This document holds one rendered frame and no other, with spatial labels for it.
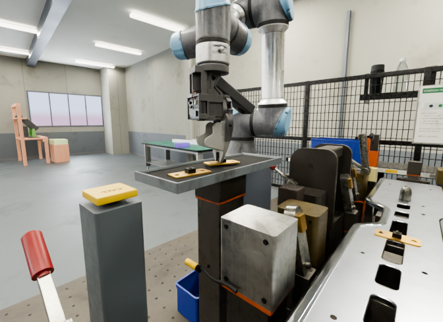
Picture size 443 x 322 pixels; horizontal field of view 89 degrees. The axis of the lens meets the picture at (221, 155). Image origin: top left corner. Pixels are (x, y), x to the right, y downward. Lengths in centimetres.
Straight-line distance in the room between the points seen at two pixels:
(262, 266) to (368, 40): 370
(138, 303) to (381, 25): 384
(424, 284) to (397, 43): 344
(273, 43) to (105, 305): 88
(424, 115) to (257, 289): 142
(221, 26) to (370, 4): 360
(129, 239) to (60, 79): 1011
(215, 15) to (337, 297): 54
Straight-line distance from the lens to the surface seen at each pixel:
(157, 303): 87
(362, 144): 110
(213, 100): 49
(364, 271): 52
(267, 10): 96
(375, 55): 383
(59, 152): 878
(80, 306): 95
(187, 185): 38
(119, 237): 38
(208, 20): 53
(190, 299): 75
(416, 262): 60
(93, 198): 37
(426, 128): 164
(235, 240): 38
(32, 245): 34
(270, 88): 92
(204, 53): 52
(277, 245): 34
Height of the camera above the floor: 126
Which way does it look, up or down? 8 degrees down
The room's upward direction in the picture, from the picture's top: straight up
